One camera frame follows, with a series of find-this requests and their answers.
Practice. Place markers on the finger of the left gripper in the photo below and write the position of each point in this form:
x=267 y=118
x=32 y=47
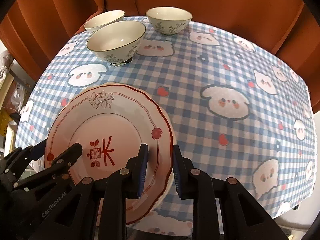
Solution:
x=66 y=159
x=37 y=151

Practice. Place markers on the blue checkered cartoon tablecloth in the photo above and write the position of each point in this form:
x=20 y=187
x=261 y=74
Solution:
x=236 y=109

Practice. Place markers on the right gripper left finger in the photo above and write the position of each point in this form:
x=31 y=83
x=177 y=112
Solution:
x=125 y=183

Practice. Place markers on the cream plate with yellow flowers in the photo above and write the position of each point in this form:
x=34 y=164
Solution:
x=130 y=117

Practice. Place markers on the green floral bowl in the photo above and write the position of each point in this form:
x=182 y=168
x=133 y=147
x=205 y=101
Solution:
x=101 y=20
x=117 y=43
x=168 y=20

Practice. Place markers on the orange curtain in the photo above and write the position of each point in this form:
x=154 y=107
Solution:
x=35 y=30

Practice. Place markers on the pink plate with red rim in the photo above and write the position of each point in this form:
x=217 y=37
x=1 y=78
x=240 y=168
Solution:
x=79 y=122

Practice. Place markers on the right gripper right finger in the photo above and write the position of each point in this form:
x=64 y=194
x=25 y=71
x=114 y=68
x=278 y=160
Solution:
x=192 y=183

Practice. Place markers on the wooden shelf clutter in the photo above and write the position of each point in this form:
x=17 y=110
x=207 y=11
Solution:
x=15 y=89

